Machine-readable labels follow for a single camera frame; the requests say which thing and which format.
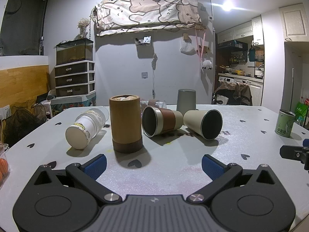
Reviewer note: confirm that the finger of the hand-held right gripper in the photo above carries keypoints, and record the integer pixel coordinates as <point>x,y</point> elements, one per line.
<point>293,152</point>

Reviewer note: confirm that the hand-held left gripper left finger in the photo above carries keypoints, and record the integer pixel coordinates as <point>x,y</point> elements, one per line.
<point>96,166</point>

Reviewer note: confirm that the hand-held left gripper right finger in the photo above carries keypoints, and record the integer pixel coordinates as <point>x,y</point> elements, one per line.
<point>213,167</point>

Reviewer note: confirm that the white plastic cup clear lid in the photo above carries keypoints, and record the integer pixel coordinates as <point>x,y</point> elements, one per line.
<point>85,128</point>

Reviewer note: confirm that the cream cup dark inside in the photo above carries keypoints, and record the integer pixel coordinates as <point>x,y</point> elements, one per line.
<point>204,124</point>

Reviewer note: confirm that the bamboo cylinder cup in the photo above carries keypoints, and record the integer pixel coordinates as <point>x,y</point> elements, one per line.
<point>125,123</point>

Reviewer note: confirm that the steel cup brown sleeve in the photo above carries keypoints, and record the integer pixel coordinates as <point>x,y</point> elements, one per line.
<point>161,122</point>

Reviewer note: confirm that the grey cup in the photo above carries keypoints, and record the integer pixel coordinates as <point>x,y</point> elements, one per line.
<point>185,101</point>

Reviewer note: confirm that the green tin can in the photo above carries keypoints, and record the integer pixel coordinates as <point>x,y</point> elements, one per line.
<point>284,123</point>

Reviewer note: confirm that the green bag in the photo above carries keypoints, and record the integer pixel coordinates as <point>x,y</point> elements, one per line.
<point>303,110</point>

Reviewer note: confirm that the patterned low cabinet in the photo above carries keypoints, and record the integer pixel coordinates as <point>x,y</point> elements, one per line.
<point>72,104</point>

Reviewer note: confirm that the chair with brown clothes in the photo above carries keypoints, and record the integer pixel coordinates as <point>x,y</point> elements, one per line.
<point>234,92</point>

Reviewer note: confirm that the clear glass jar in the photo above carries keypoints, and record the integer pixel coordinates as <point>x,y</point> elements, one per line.
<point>155,104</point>

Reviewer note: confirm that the black net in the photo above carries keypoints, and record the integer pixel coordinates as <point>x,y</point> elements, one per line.
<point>20,122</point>

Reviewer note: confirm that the white washing machine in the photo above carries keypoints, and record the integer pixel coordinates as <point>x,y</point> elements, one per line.
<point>227,78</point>

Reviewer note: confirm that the white drawer unit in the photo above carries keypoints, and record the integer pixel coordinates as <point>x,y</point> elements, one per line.
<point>74,78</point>

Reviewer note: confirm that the clear box orange contents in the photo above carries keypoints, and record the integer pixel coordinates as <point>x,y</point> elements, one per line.
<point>3,166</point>

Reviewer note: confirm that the plush sheep toy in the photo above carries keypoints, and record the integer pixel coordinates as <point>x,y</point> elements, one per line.
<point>207,64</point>

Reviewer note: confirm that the white power outlet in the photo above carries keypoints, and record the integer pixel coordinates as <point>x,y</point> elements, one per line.
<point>6,112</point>

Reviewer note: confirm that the hanging blue bottle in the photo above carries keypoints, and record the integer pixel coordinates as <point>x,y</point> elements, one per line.
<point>251,54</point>

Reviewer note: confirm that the spice rack with bottles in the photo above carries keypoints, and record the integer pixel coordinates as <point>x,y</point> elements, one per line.
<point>237,58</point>

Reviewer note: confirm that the glass fish tank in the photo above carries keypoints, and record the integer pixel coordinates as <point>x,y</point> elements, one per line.
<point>74,52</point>

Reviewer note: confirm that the pink ribbon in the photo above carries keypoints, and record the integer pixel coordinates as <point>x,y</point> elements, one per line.
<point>201,46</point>

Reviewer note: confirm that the hanging white bag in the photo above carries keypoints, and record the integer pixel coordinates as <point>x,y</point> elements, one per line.
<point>187,47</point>

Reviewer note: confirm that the tall white cabinet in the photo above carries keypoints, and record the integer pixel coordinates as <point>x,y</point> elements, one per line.
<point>293,21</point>

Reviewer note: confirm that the dried flowers in vase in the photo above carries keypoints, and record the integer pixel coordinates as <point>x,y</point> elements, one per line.
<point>83,27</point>

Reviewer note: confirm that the black curtain panel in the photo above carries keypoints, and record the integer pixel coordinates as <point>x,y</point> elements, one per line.
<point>23,21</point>

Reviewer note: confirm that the ceiling light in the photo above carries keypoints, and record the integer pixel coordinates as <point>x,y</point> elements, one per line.
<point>227,4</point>

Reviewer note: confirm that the printed cartoon cloth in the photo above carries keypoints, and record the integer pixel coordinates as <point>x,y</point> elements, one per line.
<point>147,11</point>

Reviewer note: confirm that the wall socket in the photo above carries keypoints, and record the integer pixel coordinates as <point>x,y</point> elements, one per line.
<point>144,75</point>

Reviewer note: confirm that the small wall holder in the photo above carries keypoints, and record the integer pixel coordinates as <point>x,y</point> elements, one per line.
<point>143,41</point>

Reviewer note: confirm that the white kitchen wall cabinets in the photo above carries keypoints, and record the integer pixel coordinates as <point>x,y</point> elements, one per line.
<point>239,30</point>

